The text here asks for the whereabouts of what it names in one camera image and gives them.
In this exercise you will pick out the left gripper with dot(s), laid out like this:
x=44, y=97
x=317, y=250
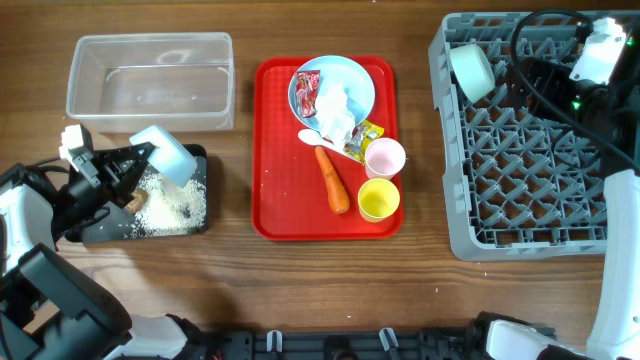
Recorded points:
x=126, y=181

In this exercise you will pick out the brown mushroom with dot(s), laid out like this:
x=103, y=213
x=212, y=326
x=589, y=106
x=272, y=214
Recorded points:
x=140, y=197

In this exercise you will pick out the light blue bowl with rice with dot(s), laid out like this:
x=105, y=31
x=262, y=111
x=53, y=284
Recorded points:
x=169, y=157

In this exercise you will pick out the white rice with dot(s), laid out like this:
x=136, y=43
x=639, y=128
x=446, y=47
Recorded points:
x=169, y=209

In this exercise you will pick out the yellow cup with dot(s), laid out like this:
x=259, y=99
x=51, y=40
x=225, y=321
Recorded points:
x=378, y=199

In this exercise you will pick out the pink cup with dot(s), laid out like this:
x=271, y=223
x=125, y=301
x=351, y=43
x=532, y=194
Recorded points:
x=384, y=158

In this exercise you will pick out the light blue bowl with mushroom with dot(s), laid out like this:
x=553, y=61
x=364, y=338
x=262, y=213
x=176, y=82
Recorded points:
x=473, y=71

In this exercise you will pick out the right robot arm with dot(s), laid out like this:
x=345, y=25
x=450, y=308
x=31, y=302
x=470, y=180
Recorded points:
x=599, y=99

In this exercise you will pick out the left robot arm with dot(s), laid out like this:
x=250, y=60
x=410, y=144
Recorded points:
x=49, y=308

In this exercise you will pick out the black rectangular waste tray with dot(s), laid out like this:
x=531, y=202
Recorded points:
x=118, y=225

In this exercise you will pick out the grey dishwasher rack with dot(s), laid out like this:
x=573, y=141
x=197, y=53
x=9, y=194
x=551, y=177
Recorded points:
x=518, y=186

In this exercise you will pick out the clear plastic storage bin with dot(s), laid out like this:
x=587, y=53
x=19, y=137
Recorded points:
x=124, y=83

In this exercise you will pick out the red serving tray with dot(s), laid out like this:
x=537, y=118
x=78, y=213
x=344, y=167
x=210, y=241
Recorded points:
x=289, y=197

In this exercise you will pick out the white plastic spoon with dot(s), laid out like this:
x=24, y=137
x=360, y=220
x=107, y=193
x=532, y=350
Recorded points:
x=313, y=138

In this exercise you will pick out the red snack wrapper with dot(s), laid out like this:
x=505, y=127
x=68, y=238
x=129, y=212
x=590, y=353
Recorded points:
x=306, y=92

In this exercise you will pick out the crumpled white tissue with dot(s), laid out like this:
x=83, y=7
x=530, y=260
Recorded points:
x=336, y=122

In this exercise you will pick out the orange carrot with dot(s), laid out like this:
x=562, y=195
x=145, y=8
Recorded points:
x=338, y=198

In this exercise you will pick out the light blue plate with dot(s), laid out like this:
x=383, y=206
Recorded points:
x=333, y=68

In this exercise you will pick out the yellow silver snack wrapper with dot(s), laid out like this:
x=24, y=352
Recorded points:
x=364, y=135

